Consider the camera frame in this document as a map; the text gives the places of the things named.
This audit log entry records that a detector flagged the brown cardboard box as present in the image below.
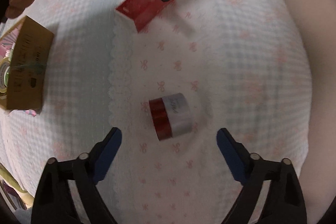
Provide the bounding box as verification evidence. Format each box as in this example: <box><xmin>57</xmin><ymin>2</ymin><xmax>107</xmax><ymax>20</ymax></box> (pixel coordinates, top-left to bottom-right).
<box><xmin>0</xmin><ymin>16</ymin><xmax>55</xmax><ymax>117</ymax></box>

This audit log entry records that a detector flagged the red box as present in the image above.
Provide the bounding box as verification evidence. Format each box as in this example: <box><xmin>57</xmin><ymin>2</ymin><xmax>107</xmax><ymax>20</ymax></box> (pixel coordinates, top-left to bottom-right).
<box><xmin>115</xmin><ymin>0</ymin><xmax>177</xmax><ymax>33</ymax></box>

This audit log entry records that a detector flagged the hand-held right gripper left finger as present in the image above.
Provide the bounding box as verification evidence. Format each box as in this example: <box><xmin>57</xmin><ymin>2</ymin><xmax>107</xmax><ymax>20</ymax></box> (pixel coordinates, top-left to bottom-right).
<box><xmin>31</xmin><ymin>127</ymin><xmax>122</xmax><ymax>224</ymax></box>

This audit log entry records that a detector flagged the red and silver jar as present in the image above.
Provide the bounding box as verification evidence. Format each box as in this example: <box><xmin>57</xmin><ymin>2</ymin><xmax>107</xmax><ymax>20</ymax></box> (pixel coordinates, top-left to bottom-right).
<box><xmin>148</xmin><ymin>93</ymin><xmax>193</xmax><ymax>141</ymax></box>

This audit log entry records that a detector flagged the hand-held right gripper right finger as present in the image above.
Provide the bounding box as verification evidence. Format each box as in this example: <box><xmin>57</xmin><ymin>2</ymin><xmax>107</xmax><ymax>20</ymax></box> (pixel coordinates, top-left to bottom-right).
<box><xmin>217</xmin><ymin>128</ymin><xmax>307</xmax><ymax>224</ymax></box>

